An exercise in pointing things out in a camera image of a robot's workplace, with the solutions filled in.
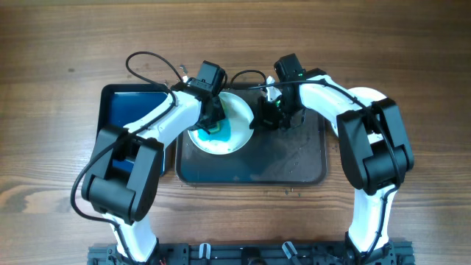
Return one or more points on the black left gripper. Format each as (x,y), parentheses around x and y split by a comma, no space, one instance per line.
(218,116)

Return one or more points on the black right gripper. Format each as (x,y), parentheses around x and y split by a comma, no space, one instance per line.
(266,118)

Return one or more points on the white plate with red rim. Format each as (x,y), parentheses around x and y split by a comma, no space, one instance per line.
(340,104)

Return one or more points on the green scouring sponge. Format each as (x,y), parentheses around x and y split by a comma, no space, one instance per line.
(211,128)

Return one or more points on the black tray with blue water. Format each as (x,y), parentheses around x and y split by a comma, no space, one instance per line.
(121,104)

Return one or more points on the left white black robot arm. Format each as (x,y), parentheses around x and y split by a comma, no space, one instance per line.
(121,178)

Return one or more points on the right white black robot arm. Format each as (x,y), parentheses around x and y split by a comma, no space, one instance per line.
(374,146)

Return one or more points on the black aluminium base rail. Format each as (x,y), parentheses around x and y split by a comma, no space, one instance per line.
(323,252)

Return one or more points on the white plate with blue streak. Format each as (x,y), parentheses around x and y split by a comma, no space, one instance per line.
(233,131)

